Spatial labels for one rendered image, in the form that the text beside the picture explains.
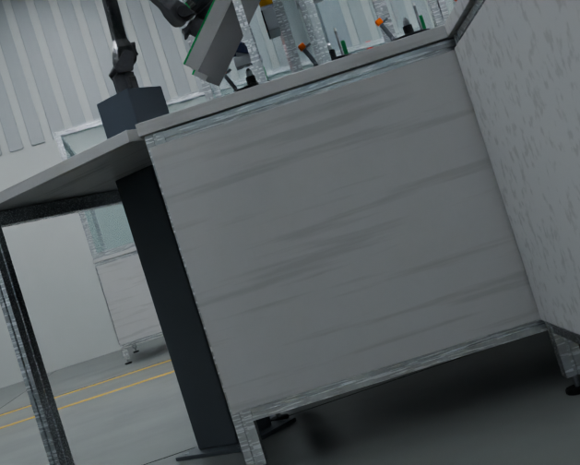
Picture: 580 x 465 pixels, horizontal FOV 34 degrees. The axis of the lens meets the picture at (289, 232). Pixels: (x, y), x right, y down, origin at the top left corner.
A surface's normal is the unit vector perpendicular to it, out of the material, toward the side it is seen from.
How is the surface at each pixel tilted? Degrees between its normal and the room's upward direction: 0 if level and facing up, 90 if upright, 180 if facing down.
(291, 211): 90
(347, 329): 90
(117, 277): 90
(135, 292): 90
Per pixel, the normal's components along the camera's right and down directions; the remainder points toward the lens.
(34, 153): 0.11, -0.06
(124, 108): -0.59, 0.17
